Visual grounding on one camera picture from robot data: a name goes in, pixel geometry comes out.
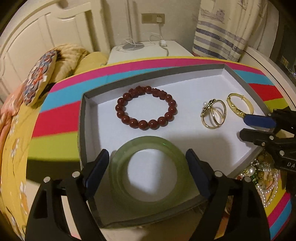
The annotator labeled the gold bangle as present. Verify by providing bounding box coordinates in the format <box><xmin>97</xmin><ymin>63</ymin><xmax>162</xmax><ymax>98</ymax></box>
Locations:
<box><xmin>226</xmin><ymin>93</ymin><xmax>254</xmax><ymax>118</ymax></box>

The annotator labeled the white pearl necklace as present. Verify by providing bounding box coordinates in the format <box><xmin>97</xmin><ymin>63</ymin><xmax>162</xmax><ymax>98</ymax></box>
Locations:
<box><xmin>240</xmin><ymin>165</ymin><xmax>280</xmax><ymax>208</ymax></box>

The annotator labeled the green jade bangle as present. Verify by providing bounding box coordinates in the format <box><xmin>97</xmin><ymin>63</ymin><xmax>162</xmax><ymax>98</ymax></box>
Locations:
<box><xmin>109</xmin><ymin>136</ymin><xmax>200</xmax><ymax>213</ymax></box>

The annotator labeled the grey cardboard tray box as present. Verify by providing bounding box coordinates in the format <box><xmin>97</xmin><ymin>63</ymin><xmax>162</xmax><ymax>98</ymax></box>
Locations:
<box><xmin>79</xmin><ymin>64</ymin><xmax>269</xmax><ymax>228</ymax></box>

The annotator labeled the yellow floral bedsheet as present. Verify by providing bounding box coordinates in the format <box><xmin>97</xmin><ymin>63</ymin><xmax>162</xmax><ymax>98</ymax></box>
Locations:
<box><xmin>1</xmin><ymin>104</ymin><xmax>41</xmax><ymax>240</ymax></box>

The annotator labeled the white side desk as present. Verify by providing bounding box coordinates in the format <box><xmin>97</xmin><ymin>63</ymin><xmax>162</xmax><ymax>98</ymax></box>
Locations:
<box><xmin>240</xmin><ymin>47</ymin><xmax>295</xmax><ymax>103</ymax></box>

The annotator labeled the rainbow striped round mat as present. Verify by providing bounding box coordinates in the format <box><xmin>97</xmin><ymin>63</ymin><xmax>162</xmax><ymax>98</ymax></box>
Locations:
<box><xmin>25</xmin><ymin>57</ymin><xmax>292</xmax><ymax>240</ymax></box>

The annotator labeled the striped boat print curtain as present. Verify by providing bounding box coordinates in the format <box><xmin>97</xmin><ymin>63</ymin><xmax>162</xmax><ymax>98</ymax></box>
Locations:
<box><xmin>192</xmin><ymin>0</ymin><xmax>268</xmax><ymax>62</ymax></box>

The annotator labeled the pink folded quilt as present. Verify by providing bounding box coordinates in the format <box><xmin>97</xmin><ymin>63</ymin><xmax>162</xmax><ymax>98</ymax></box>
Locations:
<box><xmin>0</xmin><ymin>84</ymin><xmax>24</xmax><ymax>164</ymax></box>

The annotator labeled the embroidered round cushion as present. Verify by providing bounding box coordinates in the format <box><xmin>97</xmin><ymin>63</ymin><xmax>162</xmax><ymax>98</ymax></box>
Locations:
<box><xmin>23</xmin><ymin>50</ymin><xmax>58</xmax><ymax>106</ymax></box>

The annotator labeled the white nightstand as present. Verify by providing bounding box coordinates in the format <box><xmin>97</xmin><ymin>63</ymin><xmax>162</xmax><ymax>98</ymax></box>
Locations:
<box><xmin>107</xmin><ymin>41</ymin><xmax>193</xmax><ymax>65</ymax></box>

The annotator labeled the tan plush pillow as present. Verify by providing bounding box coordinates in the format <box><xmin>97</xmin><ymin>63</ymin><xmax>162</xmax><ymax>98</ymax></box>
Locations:
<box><xmin>49</xmin><ymin>43</ymin><xmax>109</xmax><ymax>82</ymax></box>

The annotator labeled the white bed headboard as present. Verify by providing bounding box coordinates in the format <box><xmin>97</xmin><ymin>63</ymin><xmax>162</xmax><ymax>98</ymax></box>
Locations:
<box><xmin>1</xmin><ymin>1</ymin><xmax>110</xmax><ymax>103</ymax></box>

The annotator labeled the gold interlocked ring brooch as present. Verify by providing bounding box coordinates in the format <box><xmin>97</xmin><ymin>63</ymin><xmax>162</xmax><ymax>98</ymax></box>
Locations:
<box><xmin>200</xmin><ymin>99</ymin><xmax>227</xmax><ymax>130</ymax></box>

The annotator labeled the dark red bead bracelet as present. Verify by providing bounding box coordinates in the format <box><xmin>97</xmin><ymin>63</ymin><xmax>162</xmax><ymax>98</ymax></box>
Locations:
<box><xmin>115</xmin><ymin>85</ymin><xmax>178</xmax><ymax>131</ymax></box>

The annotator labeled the white charger cable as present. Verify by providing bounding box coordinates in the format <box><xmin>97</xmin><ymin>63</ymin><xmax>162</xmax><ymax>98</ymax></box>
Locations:
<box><xmin>149</xmin><ymin>22</ymin><xmax>170</xmax><ymax>56</ymax></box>

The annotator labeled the wall socket with charger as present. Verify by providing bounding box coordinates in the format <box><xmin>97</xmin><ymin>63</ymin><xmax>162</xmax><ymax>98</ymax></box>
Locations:
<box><xmin>142</xmin><ymin>13</ymin><xmax>165</xmax><ymax>24</ymax></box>

